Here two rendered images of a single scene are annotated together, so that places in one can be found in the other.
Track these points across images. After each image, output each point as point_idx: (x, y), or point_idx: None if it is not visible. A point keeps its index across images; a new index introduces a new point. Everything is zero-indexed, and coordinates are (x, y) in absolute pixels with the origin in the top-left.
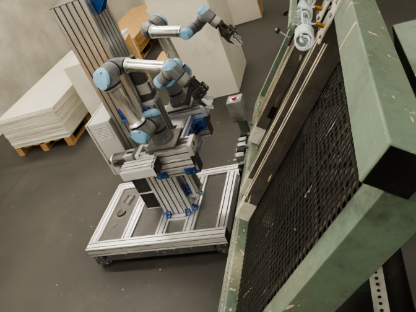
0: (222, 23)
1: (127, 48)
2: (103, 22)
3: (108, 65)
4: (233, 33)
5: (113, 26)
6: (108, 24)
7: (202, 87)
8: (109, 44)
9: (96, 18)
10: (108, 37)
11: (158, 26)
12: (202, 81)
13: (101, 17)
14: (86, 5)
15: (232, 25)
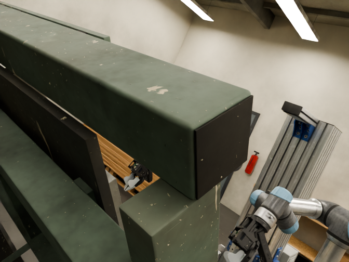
0: (254, 222)
1: (294, 197)
2: (289, 145)
3: None
4: (235, 241)
5: (301, 164)
6: (296, 155)
7: (135, 164)
8: (270, 161)
9: (285, 135)
10: (278, 157)
11: (305, 199)
12: (142, 165)
13: (294, 142)
14: (286, 117)
15: (241, 231)
